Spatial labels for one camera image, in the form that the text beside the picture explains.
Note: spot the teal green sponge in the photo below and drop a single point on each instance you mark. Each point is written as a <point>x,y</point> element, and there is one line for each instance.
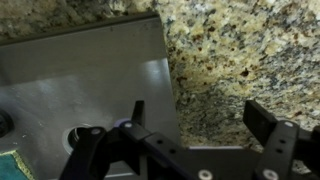
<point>11,166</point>

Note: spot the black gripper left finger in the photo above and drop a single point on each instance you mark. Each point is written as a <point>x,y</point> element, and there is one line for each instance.
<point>110,153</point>

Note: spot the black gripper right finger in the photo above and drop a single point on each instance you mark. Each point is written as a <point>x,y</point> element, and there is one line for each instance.
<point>280,143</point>

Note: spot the stainless steel sink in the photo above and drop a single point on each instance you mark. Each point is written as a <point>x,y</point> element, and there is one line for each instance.
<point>83,73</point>

